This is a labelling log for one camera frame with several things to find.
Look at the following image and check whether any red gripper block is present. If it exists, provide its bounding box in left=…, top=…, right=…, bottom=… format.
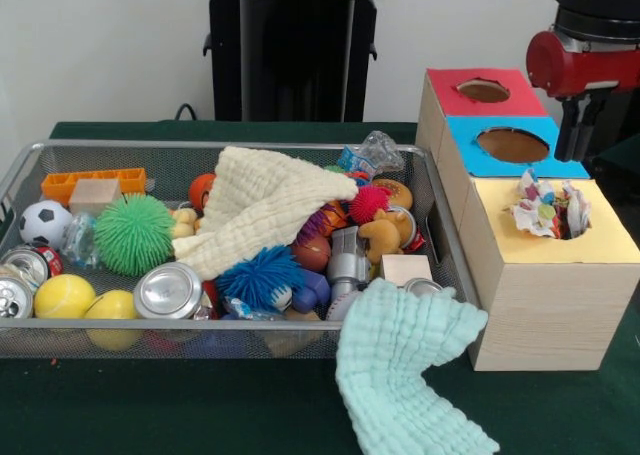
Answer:
left=526, top=29, right=640, bottom=162

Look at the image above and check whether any mint green muslin cloth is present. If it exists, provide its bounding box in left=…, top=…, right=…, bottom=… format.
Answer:
left=334, top=277, right=500, bottom=455

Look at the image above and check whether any cream muslin cloth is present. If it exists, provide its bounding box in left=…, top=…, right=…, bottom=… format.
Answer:
left=172, top=145, right=361, bottom=281

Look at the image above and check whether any wooden box with three holes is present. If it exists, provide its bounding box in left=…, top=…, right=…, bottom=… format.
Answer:
left=414, top=67, right=640, bottom=372

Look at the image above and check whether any blue spiky rubber ball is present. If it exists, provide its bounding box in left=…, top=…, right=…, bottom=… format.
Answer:
left=215, top=246, right=306, bottom=312

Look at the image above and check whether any silver drink can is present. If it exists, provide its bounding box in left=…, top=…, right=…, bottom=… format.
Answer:
left=133, top=261, right=204, bottom=320
left=0, top=276, right=35, bottom=320

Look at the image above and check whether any green spiky rubber ball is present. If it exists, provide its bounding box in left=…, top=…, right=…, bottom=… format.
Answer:
left=93, top=192, right=176, bottom=276

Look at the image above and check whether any light wooden block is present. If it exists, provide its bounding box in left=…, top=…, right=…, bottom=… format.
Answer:
left=68, top=178, right=124, bottom=215

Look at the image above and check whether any yellow tennis ball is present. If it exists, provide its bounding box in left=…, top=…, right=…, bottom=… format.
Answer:
left=33, top=273, right=96, bottom=320

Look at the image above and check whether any small black and white soccer ball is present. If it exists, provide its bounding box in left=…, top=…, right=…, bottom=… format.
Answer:
left=18, top=199, right=75, bottom=250

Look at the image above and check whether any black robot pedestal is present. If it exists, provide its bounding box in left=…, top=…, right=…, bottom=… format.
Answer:
left=192, top=0, right=404, bottom=124

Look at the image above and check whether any silver wire mesh bin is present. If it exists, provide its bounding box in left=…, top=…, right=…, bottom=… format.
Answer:
left=0, top=139, right=484, bottom=361

